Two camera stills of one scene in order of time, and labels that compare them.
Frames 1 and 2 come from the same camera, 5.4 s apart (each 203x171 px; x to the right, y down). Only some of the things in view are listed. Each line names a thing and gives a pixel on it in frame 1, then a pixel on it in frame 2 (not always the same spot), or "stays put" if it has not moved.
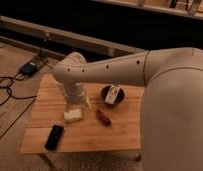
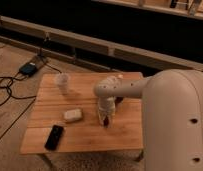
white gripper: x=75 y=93 -> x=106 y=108
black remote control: x=54 y=137 stays put
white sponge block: x=72 y=115 stays put
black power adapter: x=28 y=69 stays put
